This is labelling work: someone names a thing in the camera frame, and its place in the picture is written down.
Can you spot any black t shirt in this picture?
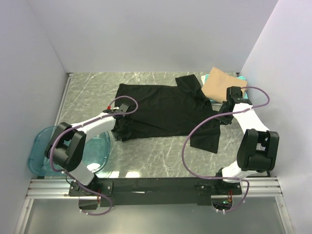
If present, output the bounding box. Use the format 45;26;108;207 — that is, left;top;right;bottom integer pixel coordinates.
115;75;217;141

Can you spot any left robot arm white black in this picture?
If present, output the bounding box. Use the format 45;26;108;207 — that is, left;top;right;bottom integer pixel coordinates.
44;104;137;196

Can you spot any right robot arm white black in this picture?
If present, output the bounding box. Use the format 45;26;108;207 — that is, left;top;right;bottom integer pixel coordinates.
214;86;279;195

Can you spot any folded teal t shirt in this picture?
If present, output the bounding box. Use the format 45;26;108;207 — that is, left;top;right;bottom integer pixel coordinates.
204;74;249;103

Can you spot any folded tan t shirt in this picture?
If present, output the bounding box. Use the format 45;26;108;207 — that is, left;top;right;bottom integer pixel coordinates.
201;67;247;103

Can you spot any blue transparent plastic bin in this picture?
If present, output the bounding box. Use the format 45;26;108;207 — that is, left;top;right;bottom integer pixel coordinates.
28;126;110;176

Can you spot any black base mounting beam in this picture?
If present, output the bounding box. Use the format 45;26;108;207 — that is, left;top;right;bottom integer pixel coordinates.
69;177;242;210

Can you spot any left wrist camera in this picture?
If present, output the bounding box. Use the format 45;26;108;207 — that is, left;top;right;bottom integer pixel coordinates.
104;103;130;115

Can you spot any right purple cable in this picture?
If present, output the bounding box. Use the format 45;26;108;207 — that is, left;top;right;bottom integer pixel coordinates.
182;85;271;214

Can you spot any purple cable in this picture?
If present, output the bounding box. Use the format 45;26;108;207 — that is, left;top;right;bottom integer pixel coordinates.
50;96;139;216
182;85;271;214

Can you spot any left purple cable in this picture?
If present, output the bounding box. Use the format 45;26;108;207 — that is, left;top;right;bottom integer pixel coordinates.
50;96;139;216

